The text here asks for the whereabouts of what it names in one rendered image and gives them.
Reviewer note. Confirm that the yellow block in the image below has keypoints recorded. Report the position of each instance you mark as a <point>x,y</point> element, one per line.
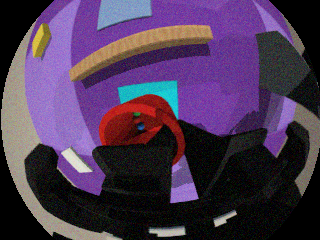
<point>41,38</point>

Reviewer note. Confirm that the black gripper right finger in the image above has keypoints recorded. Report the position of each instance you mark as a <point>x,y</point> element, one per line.
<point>208,153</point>

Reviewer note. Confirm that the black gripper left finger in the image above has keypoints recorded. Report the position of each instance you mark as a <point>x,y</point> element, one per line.
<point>153,158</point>

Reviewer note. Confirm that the tan wooden bar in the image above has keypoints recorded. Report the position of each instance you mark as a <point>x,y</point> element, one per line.
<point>142,42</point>

